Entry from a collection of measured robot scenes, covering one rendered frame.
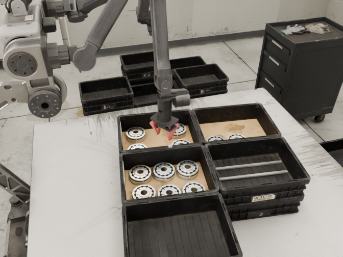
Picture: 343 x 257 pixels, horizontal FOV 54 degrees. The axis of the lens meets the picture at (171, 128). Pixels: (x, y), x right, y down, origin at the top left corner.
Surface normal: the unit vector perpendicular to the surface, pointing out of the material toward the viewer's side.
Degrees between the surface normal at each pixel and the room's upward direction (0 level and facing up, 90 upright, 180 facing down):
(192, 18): 90
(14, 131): 0
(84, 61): 71
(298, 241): 0
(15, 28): 0
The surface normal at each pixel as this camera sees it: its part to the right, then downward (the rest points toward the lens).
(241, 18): 0.28, 0.59
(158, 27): 0.21, 0.30
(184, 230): 0.00, -0.79
